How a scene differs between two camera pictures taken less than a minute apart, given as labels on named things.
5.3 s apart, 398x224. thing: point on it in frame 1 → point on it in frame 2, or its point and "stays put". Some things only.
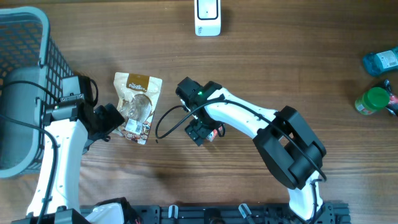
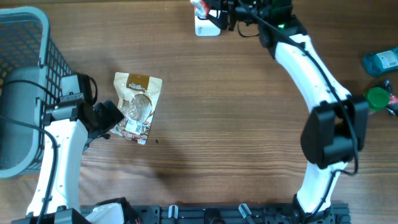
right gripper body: x=202 y=129 → x=245 y=11
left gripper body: x=106 y=122 stays put
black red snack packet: x=392 y=105 stays put
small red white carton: x=212 y=135 → x=201 y=8
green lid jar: x=372 y=99 stays put
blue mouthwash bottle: x=376 y=63 stays put
